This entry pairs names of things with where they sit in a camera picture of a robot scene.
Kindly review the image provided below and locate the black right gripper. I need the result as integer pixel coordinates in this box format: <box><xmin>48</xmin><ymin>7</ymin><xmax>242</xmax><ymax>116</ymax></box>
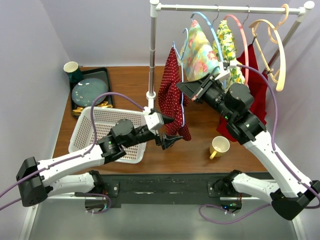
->
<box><xmin>176</xmin><ymin>72</ymin><xmax>234</xmax><ymax>121</ymax></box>

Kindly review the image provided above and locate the red polka dot skirt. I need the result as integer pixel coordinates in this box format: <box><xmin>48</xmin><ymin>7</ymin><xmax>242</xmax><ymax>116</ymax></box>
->
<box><xmin>158</xmin><ymin>47</ymin><xmax>192</xmax><ymax>141</ymax></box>

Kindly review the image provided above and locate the light blue plastic hanger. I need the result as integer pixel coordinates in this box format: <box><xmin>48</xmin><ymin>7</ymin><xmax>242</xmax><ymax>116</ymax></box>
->
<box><xmin>190</xmin><ymin>11</ymin><xmax>227</xmax><ymax>88</ymax></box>

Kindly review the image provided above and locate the pastel floral skirt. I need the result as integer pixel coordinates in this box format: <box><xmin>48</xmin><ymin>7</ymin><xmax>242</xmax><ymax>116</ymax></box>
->
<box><xmin>180</xmin><ymin>19</ymin><xmax>223</xmax><ymax>82</ymax></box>

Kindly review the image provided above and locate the blue wire hanger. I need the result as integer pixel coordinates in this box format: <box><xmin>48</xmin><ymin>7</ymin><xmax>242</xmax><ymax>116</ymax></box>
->
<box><xmin>172</xmin><ymin>41</ymin><xmax>187</xmax><ymax>127</ymax></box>

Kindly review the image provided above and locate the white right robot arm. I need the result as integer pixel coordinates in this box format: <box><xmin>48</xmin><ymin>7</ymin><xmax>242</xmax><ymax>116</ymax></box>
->
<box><xmin>176</xmin><ymin>75</ymin><xmax>320</xmax><ymax>221</ymax></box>

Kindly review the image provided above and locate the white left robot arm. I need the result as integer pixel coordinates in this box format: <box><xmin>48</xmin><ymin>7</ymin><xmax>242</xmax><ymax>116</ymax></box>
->
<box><xmin>16</xmin><ymin>119</ymin><xmax>182</xmax><ymax>207</ymax></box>

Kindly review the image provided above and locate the pink plastic hanger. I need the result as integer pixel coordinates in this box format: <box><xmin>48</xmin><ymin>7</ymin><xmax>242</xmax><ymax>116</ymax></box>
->
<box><xmin>223</xmin><ymin>14</ymin><xmax>249</xmax><ymax>86</ymax></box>

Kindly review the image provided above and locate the light wooden hanger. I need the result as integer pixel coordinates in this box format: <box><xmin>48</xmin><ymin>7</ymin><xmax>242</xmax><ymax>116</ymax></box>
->
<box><xmin>248</xmin><ymin>3</ymin><xmax>291</xmax><ymax>92</ymax></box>

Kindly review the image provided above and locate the yellow mug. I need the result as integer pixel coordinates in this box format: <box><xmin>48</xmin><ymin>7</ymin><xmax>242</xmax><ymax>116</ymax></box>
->
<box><xmin>209</xmin><ymin>136</ymin><xmax>230</xmax><ymax>160</ymax></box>

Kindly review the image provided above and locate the yellow lemon print garment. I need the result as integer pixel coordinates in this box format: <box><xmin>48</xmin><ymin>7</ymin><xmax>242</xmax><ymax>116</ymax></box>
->
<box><xmin>216</xmin><ymin>20</ymin><xmax>245</xmax><ymax>90</ymax></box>

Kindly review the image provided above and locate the plain red garment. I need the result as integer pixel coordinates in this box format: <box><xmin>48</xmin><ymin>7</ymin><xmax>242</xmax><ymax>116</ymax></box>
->
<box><xmin>216</xmin><ymin>44</ymin><xmax>268</xmax><ymax>142</ymax></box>

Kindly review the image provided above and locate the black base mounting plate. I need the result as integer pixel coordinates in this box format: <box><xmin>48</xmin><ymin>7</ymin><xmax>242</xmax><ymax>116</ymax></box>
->
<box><xmin>90</xmin><ymin>170</ymin><xmax>247</xmax><ymax>208</ymax></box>

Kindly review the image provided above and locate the white plastic mesh basket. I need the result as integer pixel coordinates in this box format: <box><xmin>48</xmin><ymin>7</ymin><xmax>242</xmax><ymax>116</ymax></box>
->
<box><xmin>68</xmin><ymin>107</ymin><xmax>147</xmax><ymax>164</ymax></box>

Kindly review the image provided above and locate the black tray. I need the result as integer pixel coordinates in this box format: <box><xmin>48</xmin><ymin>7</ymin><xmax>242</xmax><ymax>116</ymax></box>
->
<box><xmin>69</xmin><ymin>67</ymin><xmax>112</xmax><ymax>119</ymax></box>

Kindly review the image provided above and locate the teal ceramic plate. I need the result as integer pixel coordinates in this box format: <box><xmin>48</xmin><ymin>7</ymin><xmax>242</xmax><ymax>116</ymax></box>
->
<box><xmin>71</xmin><ymin>78</ymin><xmax>108</xmax><ymax>108</ymax></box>

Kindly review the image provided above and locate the gold cutlery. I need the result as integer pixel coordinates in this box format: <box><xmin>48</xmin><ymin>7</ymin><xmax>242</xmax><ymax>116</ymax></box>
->
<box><xmin>71</xmin><ymin>101</ymin><xmax>113</xmax><ymax>116</ymax></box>

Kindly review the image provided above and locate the dark green cup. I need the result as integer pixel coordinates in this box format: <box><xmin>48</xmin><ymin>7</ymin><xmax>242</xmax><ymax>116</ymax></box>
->
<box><xmin>63</xmin><ymin>61</ymin><xmax>83</xmax><ymax>84</ymax></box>

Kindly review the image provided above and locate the silver white clothes rack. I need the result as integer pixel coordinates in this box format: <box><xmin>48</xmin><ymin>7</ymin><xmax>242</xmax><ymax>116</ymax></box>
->
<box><xmin>146</xmin><ymin>0</ymin><xmax>315</xmax><ymax>108</ymax></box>

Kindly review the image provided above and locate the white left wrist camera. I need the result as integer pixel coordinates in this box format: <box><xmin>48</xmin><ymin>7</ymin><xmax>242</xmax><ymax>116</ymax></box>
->
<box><xmin>142</xmin><ymin>106</ymin><xmax>165</xmax><ymax>131</ymax></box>

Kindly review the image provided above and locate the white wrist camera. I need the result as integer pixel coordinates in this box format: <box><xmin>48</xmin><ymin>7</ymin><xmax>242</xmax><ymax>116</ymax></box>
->
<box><xmin>142</xmin><ymin>106</ymin><xmax>165</xmax><ymax>131</ymax></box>
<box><xmin>215</xmin><ymin>60</ymin><xmax>238</xmax><ymax>82</ymax></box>

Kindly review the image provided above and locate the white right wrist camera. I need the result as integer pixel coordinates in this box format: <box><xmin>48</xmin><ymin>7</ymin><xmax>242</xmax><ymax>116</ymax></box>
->
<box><xmin>215</xmin><ymin>60</ymin><xmax>238</xmax><ymax>82</ymax></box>

